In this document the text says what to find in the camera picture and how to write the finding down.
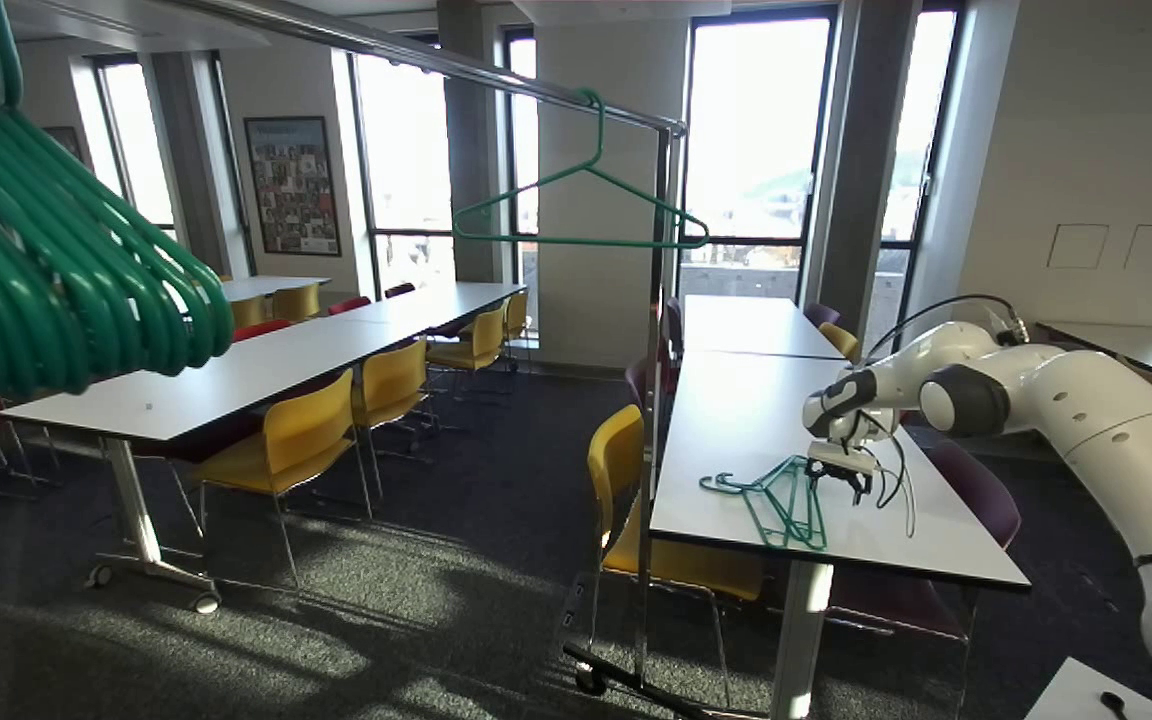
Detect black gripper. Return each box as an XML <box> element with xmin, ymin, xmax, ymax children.
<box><xmin>807</xmin><ymin>441</ymin><xmax>882</xmax><ymax>499</ymax></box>

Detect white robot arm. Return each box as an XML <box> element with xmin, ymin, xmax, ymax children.
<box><xmin>804</xmin><ymin>320</ymin><xmax>1152</xmax><ymax>654</ymax></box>

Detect yellow chair near rack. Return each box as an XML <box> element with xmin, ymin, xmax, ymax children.
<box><xmin>584</xmin><ymin>403</ymin><xmax>768</xmax><ymax>602</ymax></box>

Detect metal clothes rack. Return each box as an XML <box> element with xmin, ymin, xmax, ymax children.
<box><xmin>174</xmin><ymin>0</ymin><xmax>691</xmax><ymax>713</ymax></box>

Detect green hangers on table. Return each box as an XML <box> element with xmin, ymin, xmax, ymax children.
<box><xmin>701</xmin><ymin>455</ymin><xmax>828</xmax><ymax>551</ymax></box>

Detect white table with hangers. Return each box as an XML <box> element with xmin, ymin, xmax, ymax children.
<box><xmin>647</xmin><ymin>350</ymin><xmax>1033</xmax><ymax>720</ymax></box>

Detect purple chair right of table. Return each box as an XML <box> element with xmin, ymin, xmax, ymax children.
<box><xmin>832</xmin><ymin>441</ymin><xmax>1026</xmax><ymax>644</ymax></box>

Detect white far table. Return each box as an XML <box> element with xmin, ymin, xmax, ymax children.
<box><xmin>684</xmin><ymin>296</ymin><xmax>838</xmax><ymax>360</ymax></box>

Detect yellow chair far left row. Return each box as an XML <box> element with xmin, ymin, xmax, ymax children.
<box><xmin>429</xmin><ymin>308</ymin><xmax>505</xmax><ymax>371</ymax></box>

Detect yellow chair front left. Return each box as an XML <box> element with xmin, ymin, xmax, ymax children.
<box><xmin>191</xmin><ymin>366</ymin><xmax>355</xmax><ymax>577</ymax></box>

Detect long white left table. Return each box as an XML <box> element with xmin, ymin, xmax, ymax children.
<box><xmin>4</xmin><ymin>282</ymin><xmax>512</xmax><ymax>596</ymax></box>

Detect bunch of green hangers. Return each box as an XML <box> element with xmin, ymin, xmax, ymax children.
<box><xmin>0</xmin><ymin>0</ymin><xmax>234</xmax><ymax>395</ymax></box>

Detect framed wall picture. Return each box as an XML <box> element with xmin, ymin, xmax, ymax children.
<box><xmin>243</xmin><ymin>115</ymin><xmax>340</xmax><ymax>254</ymax></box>

